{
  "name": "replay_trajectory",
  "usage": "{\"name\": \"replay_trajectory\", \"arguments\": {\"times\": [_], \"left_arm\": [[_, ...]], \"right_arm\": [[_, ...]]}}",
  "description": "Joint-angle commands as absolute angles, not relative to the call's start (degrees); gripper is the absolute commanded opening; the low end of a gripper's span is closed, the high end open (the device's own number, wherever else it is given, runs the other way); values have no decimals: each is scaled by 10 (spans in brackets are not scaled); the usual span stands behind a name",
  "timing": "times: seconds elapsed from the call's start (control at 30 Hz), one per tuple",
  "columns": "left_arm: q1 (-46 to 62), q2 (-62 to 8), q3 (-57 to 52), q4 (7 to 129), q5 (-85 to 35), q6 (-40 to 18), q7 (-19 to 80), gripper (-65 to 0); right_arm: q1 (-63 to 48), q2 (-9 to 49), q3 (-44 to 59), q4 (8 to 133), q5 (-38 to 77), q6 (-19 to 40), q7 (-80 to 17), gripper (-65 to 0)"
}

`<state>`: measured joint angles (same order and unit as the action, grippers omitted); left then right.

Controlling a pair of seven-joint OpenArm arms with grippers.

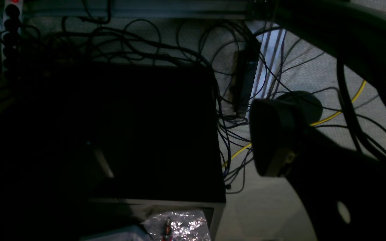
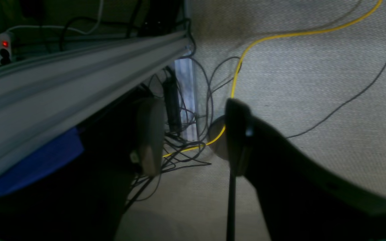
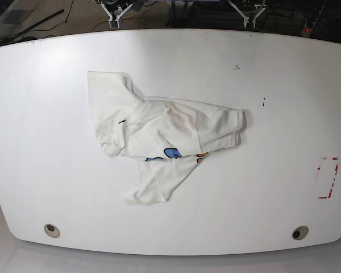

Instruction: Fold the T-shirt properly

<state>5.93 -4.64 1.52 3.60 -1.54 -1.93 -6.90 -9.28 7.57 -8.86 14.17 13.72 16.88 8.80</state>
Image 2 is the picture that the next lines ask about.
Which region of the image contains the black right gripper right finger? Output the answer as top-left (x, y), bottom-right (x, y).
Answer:
top-left (225, 98), bottom-right (386, 241)

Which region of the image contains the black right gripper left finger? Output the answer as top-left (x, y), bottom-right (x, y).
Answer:
top-left (131, 98), bottom-right (165, 177)

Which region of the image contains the black power strip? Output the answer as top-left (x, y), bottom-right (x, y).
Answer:
top-left (162, 77), bottom-right (181, 135)

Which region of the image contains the aluminium table leg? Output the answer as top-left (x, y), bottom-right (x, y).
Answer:
top-left (175, 59), bottom-right (198, 141)

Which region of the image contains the blue cloth under table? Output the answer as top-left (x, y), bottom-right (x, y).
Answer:
top-left (0, 128), bottom-right (84, 198)

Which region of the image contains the white power strip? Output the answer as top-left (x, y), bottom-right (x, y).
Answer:
top-left (0, 32), bottom-right (14, 66)

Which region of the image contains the yellow cable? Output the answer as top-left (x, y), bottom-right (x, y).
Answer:
top-left (162, 0), bottom-right (383, 158)

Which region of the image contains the aluminium table frame rail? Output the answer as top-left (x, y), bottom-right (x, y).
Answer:
top-left (0, 31), bottom-right (189, 176)

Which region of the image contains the thin black floor cable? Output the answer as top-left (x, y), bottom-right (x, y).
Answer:
top-left (285, 38), bottom-right (386, 139)

